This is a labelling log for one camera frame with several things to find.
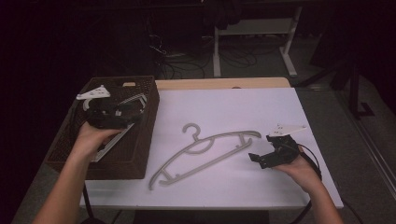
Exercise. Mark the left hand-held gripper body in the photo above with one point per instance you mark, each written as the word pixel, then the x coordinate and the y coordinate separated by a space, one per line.
pixel 104 116

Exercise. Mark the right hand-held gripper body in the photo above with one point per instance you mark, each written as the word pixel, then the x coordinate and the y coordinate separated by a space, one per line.
pixel 281 152

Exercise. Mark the brown woven basket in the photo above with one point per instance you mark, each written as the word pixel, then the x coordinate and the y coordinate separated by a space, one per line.
pixel 134 158

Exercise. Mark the person's left hand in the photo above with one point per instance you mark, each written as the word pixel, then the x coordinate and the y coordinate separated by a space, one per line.
pixel 90 140

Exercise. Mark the person's right hand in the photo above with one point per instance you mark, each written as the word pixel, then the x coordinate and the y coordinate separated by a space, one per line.
pixel 302 174

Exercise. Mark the white table mat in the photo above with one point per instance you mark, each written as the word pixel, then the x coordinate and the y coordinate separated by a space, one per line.
pixel 199 102

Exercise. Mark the black metal stand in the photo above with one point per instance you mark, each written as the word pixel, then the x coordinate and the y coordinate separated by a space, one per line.
pixel 353 93

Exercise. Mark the white metal desk frame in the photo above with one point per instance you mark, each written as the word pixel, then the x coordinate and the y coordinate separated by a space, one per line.
pixel 216 56

